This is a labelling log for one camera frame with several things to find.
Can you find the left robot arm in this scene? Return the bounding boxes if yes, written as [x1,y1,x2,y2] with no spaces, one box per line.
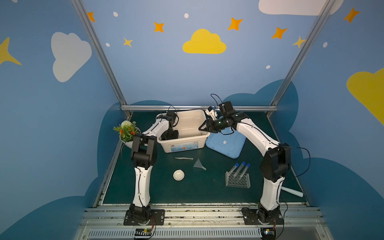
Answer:
[131,110,179,210]

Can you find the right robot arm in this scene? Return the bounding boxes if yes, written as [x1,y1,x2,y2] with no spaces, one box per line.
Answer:
[199,101,291,212]

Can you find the white plastic storage bin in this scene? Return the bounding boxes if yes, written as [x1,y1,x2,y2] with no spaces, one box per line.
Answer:
[158,110,210,153]

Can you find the metal tweezers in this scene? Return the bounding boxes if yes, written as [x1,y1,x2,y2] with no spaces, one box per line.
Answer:
[175,157,194,160]

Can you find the light blue plastic lid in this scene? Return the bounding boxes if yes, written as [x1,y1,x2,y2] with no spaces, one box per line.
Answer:
[206,128,246,159]

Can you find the white mortar bowl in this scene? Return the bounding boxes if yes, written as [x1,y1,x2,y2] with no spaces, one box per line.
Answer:
[173,170,185,181]

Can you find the potted plant white pot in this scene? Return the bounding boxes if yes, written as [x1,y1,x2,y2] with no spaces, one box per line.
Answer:
[113,120,141,149]

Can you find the clear acrylic test tube rack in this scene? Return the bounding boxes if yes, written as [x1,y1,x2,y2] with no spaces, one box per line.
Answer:
[225,172,251,189]

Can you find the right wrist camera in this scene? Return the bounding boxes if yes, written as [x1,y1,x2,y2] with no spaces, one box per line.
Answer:
[205,106,218,121]

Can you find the aluminium frame rail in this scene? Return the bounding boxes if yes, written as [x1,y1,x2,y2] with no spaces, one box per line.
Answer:
[121,105,278,112]

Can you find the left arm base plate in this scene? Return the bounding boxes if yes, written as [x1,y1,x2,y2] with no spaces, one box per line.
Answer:
[123,210,165,226]

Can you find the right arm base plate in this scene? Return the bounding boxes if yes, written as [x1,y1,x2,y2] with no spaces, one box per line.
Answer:
[241,207,284,225]

